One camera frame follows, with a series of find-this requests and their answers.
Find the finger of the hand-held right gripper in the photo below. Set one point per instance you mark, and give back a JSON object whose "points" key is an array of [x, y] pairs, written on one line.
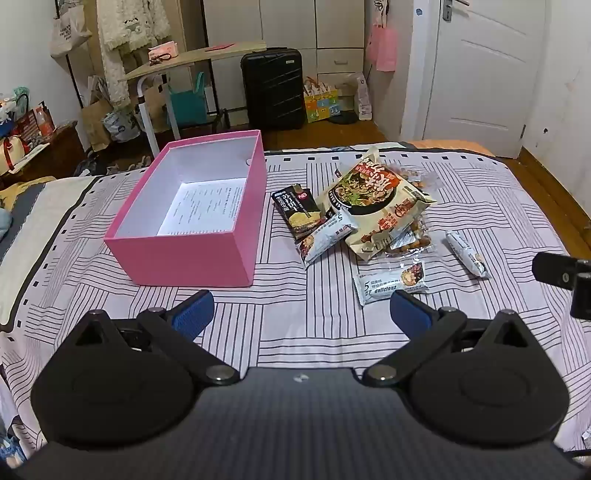
{"points": [[558, 272]]}

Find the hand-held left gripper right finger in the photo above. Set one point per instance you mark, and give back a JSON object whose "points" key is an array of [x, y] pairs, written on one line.
{"points": [[407, 314]]}

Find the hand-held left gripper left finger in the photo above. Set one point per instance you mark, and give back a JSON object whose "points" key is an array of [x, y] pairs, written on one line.
{"points": [[196, 314]]}

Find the white snack packet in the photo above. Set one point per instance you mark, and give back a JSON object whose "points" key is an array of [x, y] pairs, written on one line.
{"points": [[325, 242], [467, 254], [392, 286]]}

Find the pink cardboard box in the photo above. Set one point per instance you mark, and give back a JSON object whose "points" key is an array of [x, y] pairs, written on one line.
{"points": [[184, 258]]}

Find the clear bag of coated nuts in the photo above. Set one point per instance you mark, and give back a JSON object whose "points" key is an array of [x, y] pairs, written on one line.
{"points": [[413, 242]]}

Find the large beige noodle bag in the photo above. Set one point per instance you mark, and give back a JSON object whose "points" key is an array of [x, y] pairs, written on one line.
{"points": [[369, 194]]}

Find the black snack packet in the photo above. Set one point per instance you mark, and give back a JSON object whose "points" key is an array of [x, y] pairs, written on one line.
{"points": [[295, 207]]}

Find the striped white bed sheet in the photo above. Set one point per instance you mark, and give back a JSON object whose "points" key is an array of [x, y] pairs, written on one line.
{"points": [[485, 207]]}

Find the printed paper sheet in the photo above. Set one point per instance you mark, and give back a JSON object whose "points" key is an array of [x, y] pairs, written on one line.
{"points": [[203, 207]]}

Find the orange under sheet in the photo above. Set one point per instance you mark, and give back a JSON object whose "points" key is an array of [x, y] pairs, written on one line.
{"points": [[452, 147]]}

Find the cream quilt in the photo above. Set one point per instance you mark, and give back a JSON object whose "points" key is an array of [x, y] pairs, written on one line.
{"points": [[27, 258]]}

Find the blue white printed bag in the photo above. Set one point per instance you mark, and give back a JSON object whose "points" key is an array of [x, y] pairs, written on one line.
{"points": [[121, 127]]}

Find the black slippers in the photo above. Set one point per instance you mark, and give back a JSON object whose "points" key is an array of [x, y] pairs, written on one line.
{"points": [[344, 119]]}

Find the white door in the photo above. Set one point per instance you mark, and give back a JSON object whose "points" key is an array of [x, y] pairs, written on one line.
{"points": [[485, 78]]}

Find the teal tote bag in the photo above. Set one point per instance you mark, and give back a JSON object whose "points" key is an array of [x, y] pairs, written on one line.
{"points": [[187, 104]]}

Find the wooden nightstand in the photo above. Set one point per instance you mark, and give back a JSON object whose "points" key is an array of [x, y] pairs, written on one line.
{"points": [[60, 150]]}

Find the brown paper bag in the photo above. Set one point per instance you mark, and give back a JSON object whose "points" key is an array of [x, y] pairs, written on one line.
{"points": [[98, 124]]}

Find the white printed plastic bag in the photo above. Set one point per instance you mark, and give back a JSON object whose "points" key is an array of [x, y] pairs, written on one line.
{"points": [[364, 99]]}

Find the colourful gift bag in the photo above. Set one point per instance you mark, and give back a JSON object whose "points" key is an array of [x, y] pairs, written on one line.
{"points": [[322, 104]]}

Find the black suitcase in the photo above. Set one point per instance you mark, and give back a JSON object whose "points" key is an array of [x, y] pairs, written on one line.
{"points": [[272, 87]]}

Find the wooden rolling side table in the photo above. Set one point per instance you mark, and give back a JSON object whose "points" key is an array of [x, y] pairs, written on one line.
{"points": [[194, 60]]}

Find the pink tissue box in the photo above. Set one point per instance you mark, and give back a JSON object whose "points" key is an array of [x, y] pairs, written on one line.
{"points": [[162, 50]]}

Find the pink paper bag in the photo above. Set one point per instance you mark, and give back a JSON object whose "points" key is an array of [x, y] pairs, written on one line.
{"points": [[384, 48]]}

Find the red flat booklet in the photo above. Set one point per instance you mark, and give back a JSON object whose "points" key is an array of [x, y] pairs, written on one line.
{"points": [[220, 46]]}

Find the white fluffy coat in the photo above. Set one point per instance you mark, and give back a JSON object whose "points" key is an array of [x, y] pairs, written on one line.
{"points": [[134, 32]]}

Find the white wardrobe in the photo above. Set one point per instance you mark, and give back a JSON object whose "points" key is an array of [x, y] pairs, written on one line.
{"points": [[323, 32]]}

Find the beige canvas tote bag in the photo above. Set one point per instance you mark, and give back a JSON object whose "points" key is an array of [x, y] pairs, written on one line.
{"points": [[69, 34]]}

